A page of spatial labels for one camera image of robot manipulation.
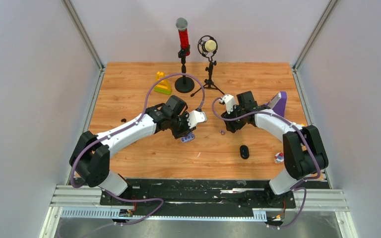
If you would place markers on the red microphone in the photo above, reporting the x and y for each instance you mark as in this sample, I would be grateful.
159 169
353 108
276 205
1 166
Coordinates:
182 27

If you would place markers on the purple phone stand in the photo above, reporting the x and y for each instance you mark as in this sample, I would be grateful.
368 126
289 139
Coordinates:
281 106

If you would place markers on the black round-base mic stand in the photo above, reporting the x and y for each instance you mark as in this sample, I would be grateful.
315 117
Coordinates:
184 84

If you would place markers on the lavender earbud charging case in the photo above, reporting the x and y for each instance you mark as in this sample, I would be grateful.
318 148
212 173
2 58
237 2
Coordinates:
188 138

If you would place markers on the black tripod mic stand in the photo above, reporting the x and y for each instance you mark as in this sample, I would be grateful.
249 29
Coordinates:
208 83

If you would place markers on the cream condenser microphone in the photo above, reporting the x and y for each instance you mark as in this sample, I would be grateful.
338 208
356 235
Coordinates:
207 46

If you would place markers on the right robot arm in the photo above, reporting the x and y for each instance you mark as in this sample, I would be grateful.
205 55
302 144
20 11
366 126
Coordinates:
304 155

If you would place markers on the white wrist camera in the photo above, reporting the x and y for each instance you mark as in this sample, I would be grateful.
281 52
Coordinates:
196 117
229 102

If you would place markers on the yellow green toy block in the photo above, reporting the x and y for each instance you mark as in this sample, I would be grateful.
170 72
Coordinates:
163 86

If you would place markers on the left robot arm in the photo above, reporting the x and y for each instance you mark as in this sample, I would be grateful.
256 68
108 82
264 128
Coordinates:
91 156

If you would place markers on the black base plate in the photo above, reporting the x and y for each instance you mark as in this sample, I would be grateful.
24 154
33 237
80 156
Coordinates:
197 197

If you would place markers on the black earbud charging case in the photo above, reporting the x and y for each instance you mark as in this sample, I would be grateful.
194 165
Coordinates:
244 151

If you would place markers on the small red white toy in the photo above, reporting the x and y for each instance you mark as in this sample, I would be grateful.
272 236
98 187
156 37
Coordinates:
279 158

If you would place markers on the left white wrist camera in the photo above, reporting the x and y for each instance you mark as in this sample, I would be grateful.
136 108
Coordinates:
196 117

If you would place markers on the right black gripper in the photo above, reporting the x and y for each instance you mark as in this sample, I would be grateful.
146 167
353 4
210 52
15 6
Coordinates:
232 127

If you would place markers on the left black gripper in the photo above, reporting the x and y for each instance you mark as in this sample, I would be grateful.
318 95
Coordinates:
186 131

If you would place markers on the white cable duct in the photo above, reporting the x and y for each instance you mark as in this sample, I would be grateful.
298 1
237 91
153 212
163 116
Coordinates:
118 213

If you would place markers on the white phone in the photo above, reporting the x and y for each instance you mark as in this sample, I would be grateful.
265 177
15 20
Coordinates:
275 100

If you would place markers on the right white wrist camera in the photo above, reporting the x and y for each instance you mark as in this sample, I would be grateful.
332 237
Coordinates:
229 102

